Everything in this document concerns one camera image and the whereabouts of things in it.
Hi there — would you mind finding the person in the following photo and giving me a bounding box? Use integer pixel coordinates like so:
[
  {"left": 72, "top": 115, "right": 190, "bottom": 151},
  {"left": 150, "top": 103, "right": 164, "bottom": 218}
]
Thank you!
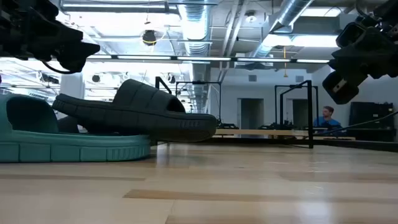
[{"left": 312, "top": 105, "right": 343, "bottom": 131}]

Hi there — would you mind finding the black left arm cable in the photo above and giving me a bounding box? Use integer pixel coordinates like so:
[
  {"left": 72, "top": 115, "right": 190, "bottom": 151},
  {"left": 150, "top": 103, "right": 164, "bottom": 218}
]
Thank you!
[{"left": 42, "top": 60, "right": 78, "bottom": 75}]

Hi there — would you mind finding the white pillar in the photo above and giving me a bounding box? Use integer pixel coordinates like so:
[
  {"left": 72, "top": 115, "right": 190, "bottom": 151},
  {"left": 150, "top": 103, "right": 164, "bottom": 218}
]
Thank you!
[{"left": 60, "top": 73, "right": 85, "bottom": 103}]

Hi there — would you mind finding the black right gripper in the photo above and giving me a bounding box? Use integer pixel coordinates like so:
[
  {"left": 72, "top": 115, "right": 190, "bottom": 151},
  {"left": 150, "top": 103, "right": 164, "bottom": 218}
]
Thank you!
[{"left": 322, "top": 15, "right": 398, "bottom": 106}]

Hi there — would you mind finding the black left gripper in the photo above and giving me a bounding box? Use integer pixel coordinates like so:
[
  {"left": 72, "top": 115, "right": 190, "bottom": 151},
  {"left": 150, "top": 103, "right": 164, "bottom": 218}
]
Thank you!
[{"left": 0, "top": 0, "right": 101, "bottom": 74}]

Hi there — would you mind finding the silver ventilation duct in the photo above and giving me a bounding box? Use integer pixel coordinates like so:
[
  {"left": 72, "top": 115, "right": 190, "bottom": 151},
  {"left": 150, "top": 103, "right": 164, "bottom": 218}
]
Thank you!
[
  {"left": 177, "top": 0, "right": 213, "bottom": 113},
  {"left": 250, "top": 0, "right": 315, "bottom": 59}
]

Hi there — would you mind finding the black background metal frame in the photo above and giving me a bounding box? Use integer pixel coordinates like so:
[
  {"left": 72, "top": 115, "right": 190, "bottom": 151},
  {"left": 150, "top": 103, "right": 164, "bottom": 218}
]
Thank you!
[{"left": 273, "top": 84, "right": 320, "bottom": 129}]

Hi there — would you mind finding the black cabinet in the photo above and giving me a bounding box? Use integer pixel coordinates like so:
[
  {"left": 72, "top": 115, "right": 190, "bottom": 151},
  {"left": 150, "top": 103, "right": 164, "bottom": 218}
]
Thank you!
[{"left": 348, "top": 101, "right": 395, "bottom": 142}]

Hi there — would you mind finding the wooden shelf with black frame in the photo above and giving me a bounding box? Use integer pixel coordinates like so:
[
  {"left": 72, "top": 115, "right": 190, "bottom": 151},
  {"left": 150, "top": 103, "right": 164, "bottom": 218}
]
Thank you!
[{"left": 154, "top": 76, "right": 314, "bottom": 149}]

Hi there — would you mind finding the hanging black cable reel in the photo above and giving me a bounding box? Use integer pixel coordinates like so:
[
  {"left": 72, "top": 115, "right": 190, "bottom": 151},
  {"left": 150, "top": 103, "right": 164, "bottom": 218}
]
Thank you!
[{"left": 141, "top": 29, "right": 158, "bottom": 47}]

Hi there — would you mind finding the teal slide sandal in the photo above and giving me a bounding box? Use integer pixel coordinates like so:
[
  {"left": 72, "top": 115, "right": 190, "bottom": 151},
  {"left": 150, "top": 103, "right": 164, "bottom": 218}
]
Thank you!
[{"left": 0, "top": 94, "right": 152, "bottom": 164}]

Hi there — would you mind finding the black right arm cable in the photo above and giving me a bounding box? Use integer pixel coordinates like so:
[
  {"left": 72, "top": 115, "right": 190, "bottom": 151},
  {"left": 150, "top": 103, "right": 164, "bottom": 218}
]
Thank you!
[{"left": 312, "top": 111, "right": 398, "bottom": 136}]

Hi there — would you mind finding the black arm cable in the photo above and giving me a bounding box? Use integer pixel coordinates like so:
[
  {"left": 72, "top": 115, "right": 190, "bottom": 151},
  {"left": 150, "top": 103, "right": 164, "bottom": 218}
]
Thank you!
[
  {"left": 312, "top": 111, "right": 398, "bottom": 136},
  {"left": 42, "top": 60, "right": 78, "bottom": 75}
]

